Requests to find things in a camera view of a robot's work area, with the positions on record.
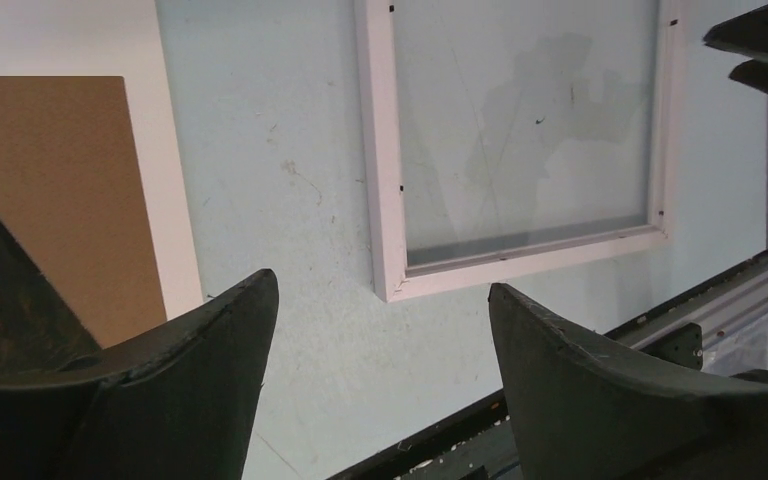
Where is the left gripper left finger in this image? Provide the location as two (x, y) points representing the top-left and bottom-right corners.
(0, 269), (279, 479)

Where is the white picture frame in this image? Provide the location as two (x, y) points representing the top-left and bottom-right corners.
(354, 1), (687, 302)

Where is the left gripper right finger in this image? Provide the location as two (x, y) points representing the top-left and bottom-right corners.
(488, 283), (768, 479)

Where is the white mat board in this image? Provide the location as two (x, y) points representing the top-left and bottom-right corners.
(0, 0), (203, 318)

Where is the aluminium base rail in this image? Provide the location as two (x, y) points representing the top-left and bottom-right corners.
(606, 251), (768, 376)

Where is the brown backing board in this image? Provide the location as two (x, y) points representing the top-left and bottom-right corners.
(0, 76), (166, 347)

